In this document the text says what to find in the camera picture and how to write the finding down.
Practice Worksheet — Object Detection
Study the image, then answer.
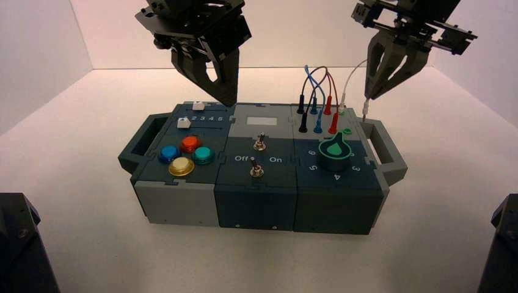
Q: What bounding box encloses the yellow push button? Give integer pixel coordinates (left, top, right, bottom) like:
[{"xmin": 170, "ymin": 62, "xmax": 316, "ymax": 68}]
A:
[{"xmin": 168, "ymin": 157, "xmax": 195, "ymax": 178}]

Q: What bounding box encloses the blue jumper wire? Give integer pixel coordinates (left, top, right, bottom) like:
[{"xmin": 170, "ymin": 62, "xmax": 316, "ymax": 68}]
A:
[{"xmin": 304, "ymin": 65, "xmax": 326, "ymax": 135}]

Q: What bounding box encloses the black green rotary knob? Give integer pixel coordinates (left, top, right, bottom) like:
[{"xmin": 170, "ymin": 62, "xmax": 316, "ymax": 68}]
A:
[{"xmin": 318, "ymin": 132, "xmax": 354, "ymax": 172}]

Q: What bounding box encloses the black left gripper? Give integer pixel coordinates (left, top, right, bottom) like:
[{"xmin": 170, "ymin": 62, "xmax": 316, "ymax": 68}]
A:
[{"xmin": 135, "ymin": 0, "xmax": 252, "ymax": 108}]

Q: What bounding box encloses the red jumper wire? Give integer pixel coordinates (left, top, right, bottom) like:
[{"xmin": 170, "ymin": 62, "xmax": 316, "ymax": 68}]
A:
[{"xmin": 323, "ymin": 72, "xmax": 340, "ymax": 136}]

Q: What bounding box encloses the white jumper wire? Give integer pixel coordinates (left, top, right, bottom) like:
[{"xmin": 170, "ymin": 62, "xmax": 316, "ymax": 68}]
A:
[{"xmin": 339, "ymin": 59, "xmax": 370, "ymax": 123}]

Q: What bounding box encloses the blue push button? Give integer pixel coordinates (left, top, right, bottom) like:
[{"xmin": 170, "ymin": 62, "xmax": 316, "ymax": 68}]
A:
[{"xmin": 158, "ymin": 145, "xmax": 181, "ymax": 165}]

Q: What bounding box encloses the black jumper wire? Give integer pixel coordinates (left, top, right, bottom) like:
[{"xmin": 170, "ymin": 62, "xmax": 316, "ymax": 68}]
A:
[{"xmin": 296, "ymin": 66, "xmax": 329, "ymax": 134}]

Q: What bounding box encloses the green push button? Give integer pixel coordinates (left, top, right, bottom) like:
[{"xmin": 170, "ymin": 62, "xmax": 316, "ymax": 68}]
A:
[{"xmin": 191, "ymin": 146, "xmax": 216, "ymax": 166}]

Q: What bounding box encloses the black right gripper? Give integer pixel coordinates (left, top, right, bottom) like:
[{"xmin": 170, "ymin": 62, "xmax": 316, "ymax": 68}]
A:
[{"xmin": 351, "ymin": 0, "xmax": 479, "ymax": 101}]

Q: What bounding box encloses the red push button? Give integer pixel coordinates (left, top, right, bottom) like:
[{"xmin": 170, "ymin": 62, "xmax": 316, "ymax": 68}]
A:
[{"xmin": 179, "ymin": 136, "xmax": 203, "ymax": 154}]

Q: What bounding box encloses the teal and grey control box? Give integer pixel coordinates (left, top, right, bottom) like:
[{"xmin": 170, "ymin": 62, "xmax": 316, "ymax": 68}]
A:
[{"xmin": 118, "ymin": 101, "xmax": 408, "ymax": 236}]

